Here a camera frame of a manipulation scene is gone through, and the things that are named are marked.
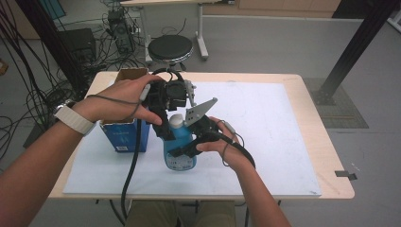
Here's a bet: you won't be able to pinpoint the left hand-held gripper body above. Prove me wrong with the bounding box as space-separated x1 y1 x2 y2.
145 79 198 112

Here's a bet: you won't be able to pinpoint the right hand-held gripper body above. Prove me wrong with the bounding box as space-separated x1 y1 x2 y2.
183 96 221 146

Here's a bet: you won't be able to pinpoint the blue bottle with white cap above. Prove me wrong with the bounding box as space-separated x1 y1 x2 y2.
163 113 199 172

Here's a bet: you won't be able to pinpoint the blue cardboard box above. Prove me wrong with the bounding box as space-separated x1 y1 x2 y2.
99 67 152 154

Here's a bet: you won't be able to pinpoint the person's right hand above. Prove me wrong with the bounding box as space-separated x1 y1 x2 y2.
195 116 253 173

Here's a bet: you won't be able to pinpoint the person's left hand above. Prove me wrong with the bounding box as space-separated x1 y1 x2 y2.
79 74 166 127

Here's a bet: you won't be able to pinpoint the black round stool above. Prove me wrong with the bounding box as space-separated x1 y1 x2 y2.
147 33 194 72

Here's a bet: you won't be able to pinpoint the person's legs in khaki trousers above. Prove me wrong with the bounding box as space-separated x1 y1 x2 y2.
125 200 237 227

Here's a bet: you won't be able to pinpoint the white-legged desk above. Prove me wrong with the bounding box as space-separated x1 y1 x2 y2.
119 0 236 64

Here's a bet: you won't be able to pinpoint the white table mat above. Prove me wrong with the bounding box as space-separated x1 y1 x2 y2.
62 79 323 198

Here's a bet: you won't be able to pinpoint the black computer tower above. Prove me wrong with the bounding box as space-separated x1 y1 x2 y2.
107 8 135 56

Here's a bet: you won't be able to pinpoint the black box case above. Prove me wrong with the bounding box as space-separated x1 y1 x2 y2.
58 27 97 64

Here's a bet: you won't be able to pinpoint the teal panel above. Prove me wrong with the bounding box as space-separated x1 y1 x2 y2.
39 0 67 21

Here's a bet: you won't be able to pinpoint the dark tape strip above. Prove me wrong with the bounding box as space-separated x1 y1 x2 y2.
334 169 358 182

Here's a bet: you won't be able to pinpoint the thin grey right wrist cord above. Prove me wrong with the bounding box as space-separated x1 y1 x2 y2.
217 119 245 168

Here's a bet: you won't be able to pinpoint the thin grey wrist cord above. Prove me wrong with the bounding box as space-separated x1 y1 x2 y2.
85 84 152 119
217 119 245 168

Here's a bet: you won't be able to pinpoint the thick black right gripper cable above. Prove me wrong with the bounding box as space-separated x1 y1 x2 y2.
203 130 256 227

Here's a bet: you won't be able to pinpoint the thick black gripper cable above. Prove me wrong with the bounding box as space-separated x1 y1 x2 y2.
120 67 185 222
203 130 256 227

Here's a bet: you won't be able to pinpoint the thin grey left wrist cord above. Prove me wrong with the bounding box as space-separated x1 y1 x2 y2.
85 84 152 119

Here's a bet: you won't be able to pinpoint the thick black left gripper cable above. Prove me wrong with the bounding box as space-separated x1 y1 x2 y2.
120 67 185 222

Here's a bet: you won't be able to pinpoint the wristwatch with white strap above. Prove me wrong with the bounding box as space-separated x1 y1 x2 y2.
53 98 97 137

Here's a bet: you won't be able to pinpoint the tangle of black floor cables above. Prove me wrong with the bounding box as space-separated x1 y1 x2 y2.
0 0 149 162

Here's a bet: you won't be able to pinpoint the dark slanted post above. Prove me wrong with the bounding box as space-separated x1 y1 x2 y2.
14 0 90 93

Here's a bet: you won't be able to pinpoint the black metal post with base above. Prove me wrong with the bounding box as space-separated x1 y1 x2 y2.
310 0 401 107

